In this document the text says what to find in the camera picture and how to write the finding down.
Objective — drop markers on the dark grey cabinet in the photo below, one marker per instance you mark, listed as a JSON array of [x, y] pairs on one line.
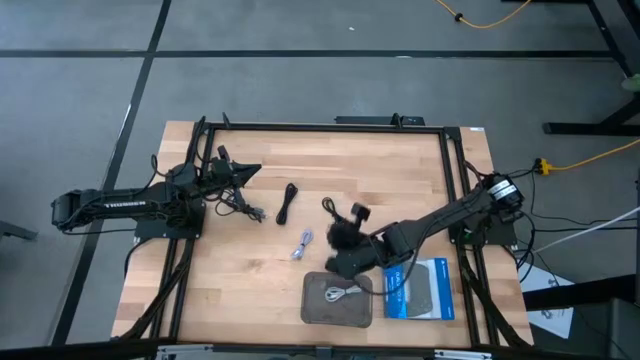
[[622, 330]]

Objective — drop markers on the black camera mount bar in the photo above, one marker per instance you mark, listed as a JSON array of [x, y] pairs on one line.
[[370, 120]]

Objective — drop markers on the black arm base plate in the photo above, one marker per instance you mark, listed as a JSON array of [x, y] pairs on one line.
[[505, 237], [150, 231]]

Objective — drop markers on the grey plastic tray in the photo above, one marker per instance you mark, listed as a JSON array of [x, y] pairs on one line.
[[320, 312]]

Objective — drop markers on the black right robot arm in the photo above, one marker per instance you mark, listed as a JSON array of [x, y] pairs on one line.
[[440, 217]]

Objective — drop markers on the black desk frame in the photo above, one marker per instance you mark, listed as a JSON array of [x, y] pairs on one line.
[[590, 128]]

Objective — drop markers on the black aluminium table frame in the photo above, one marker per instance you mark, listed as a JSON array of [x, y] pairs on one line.
[[325, 127]]

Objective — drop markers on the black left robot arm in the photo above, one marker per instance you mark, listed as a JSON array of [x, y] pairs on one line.
[[125, 204]]

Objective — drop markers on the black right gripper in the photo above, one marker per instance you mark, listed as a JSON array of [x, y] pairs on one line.
[[370, 252]]

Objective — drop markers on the blue controller box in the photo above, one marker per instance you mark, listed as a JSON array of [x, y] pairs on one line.
[[442, 295]]

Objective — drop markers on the white printed paper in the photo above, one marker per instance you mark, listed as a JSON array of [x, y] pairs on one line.
[[555, 320]]

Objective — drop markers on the grey furniture leg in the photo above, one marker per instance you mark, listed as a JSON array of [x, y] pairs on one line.
[[15, 231]]

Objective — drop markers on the black floor beam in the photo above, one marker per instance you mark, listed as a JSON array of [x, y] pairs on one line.
[[575, 295]]

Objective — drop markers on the silver bar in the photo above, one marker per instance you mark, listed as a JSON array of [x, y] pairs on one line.
[[190, 351]]

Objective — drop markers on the green object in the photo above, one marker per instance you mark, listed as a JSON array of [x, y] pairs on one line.
[[632, 83]]

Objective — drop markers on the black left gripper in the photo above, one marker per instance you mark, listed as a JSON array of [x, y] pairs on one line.
[[222, 174]]

